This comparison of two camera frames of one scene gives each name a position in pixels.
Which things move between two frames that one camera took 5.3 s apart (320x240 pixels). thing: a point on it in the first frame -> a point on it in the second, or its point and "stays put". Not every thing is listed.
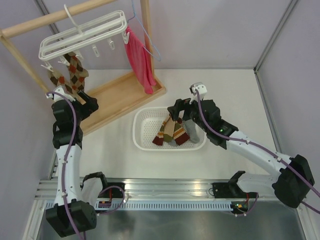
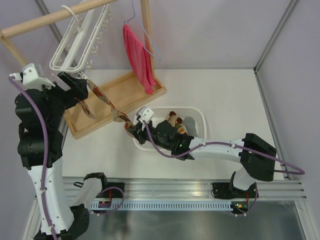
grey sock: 192,131 stays put
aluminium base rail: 145,189 stays put
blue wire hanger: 158,59 stays put
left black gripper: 90,106 -> 78,90
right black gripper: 179,106 -> 139,133
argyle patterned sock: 75,84 -> 117,116
